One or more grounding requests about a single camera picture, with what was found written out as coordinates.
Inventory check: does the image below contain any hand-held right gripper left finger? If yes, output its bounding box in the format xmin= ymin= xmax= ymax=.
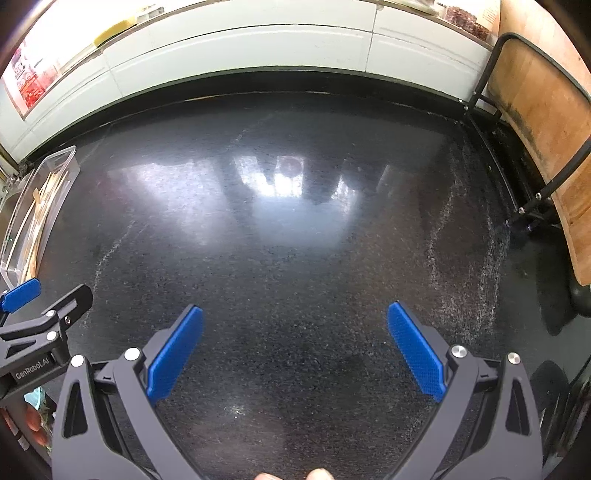
xmin=52 ymin=304 xmax=209 ymax=480

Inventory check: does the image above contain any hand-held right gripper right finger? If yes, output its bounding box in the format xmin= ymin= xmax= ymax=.
xmin=386 ymin=301 xmax=543 ymax=480

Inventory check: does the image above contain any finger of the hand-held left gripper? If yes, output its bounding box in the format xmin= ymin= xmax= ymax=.
xmin=0 ymin=279 xmax=42 ymax=315
xmin=0 ymin=284 xmax=94 ymax=358

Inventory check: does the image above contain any pile of wooden chopsticks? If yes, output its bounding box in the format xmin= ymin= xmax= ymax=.
xmin=25 ymin=168 xmax=70 ymax=280

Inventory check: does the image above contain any clear plastic tray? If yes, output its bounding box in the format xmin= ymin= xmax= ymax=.
xmin=0 ymin=145 xmax=78 ymax=288

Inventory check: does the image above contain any person's left hand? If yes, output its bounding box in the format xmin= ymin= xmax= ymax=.
xmin=23 ymin=405 xmax=52 ymax=451

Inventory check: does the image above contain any person's right hand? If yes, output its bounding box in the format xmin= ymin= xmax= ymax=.
xmin=254 ymin=467 xmax=334 ymax=480

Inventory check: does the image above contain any red printed bag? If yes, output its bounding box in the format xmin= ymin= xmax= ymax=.
xmin=2 ymin=58 xmax=61 ymax=121

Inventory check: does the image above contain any yellow sponge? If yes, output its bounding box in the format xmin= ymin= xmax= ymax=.
xmin=93 ymin=6 xmax=139 ymax=47

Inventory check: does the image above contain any black metal rack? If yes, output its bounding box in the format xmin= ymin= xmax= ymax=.
xmin=463 ymin=31 xmax=591 ymax=237

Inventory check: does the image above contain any wooden cutting board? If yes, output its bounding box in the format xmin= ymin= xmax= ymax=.
xmin=486 ymin=0 xmax=591 ymax=288

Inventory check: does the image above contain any glass jar of red beans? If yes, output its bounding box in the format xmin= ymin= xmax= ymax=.
xmin=436 ymin=0 xmax=493 ymax=42

